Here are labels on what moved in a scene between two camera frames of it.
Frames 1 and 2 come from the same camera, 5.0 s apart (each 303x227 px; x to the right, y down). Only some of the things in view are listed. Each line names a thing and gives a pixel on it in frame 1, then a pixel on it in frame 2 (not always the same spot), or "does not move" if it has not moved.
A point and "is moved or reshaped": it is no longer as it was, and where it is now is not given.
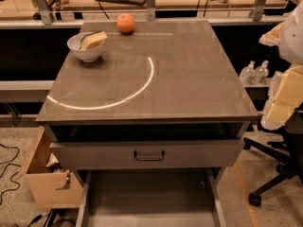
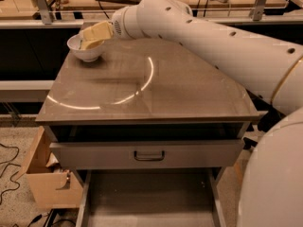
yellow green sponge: x=93 y=40 is moved or reshaped
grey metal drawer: x=148 y=154 does not move
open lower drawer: x=151 y=198 does not move
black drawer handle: x=151 y=159 does not move
